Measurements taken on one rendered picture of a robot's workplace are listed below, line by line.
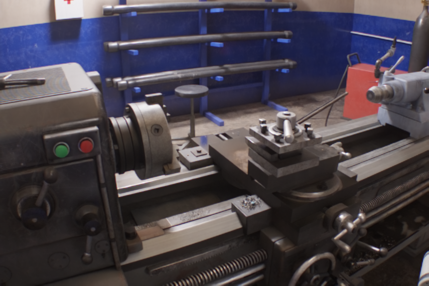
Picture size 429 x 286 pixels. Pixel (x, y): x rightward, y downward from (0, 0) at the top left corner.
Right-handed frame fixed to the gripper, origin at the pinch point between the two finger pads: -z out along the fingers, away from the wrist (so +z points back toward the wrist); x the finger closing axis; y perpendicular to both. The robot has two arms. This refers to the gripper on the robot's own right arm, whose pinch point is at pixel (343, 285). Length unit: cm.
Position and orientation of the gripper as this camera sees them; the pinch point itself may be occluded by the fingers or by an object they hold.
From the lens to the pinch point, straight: 125.9
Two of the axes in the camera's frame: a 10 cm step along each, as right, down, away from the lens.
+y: 8.3, 1.6, 5.4
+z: 4.7, 3.2, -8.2
